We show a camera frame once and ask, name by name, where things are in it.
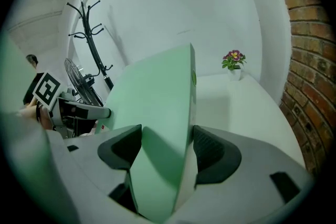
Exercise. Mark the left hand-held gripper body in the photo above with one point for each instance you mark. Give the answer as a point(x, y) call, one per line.
point(47, 89)

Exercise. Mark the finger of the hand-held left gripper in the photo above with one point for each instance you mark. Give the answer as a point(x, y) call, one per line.
point(97, 112)

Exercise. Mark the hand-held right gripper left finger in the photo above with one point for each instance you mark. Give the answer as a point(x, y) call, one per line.
point(115, 149)

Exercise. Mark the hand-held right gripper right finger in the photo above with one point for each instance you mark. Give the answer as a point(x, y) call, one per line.
point(218, 154)

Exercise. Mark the green folder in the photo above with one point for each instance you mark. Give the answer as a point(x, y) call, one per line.
point(157, 99)

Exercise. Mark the person's left forearm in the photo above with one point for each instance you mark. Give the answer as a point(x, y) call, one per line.
point(43, 119)

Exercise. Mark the white desk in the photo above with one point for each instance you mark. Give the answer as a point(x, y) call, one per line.
point(249, 112)

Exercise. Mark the black standing fan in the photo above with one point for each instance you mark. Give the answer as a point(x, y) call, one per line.
point(78, 81)

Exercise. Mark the black coat rack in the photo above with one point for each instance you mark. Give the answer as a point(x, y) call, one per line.
point(90, 39)

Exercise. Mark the small potted flower plant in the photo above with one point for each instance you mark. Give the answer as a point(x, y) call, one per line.
point(233, 61)

